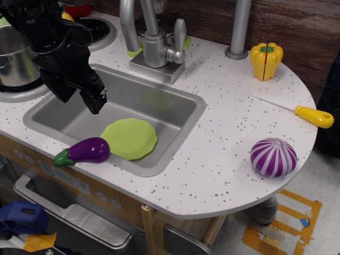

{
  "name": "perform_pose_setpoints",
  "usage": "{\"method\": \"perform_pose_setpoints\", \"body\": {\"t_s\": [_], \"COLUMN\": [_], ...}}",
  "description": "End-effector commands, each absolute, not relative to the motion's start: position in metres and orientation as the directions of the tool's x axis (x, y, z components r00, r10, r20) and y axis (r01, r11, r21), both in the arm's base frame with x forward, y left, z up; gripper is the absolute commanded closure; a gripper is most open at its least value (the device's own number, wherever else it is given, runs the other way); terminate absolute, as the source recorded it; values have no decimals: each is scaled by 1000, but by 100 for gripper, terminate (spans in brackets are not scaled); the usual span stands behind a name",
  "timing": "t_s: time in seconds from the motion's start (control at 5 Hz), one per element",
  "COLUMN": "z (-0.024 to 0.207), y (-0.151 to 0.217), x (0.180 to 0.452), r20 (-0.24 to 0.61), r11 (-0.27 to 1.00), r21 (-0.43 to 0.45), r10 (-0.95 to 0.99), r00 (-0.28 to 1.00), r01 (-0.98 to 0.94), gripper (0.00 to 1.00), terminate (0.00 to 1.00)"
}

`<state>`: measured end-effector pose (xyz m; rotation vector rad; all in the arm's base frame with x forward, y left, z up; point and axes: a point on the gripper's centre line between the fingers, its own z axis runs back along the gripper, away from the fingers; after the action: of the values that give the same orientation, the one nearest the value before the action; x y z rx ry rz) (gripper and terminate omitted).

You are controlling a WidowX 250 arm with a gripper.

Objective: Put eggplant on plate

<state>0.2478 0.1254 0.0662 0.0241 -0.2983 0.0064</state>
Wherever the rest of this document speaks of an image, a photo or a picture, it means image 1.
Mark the purple toy eggplant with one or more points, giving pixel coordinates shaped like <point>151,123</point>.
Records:
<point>91,150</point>

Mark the yellow handled toy knife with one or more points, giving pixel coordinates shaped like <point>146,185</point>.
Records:
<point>318,118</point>

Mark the silver oven door handle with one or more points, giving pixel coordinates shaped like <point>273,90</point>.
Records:
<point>79,219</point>

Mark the silver metal pot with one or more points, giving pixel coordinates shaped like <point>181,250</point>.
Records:
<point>17,66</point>

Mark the purple striped toy onion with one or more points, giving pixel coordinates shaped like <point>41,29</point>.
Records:
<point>273,157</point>

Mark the grey toy sink basin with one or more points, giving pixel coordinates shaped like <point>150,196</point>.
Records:
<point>172,112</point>

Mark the yellow toy corn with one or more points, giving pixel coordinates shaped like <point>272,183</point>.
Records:
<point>65,15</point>

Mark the green plastic plate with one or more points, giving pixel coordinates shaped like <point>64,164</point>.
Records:
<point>130,138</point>

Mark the yellow toy bell pepper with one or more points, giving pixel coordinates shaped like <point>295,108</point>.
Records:
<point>265,58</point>

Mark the silver toy faucet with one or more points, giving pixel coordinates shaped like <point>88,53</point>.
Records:
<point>154,58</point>

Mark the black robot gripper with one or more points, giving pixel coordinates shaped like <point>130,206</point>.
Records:
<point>62,55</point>

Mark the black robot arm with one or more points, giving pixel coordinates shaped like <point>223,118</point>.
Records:
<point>32,18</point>

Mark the blue clamp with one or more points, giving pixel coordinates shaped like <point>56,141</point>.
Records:
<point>24,218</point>

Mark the grey support pole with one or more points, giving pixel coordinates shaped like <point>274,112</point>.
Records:
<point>237,50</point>

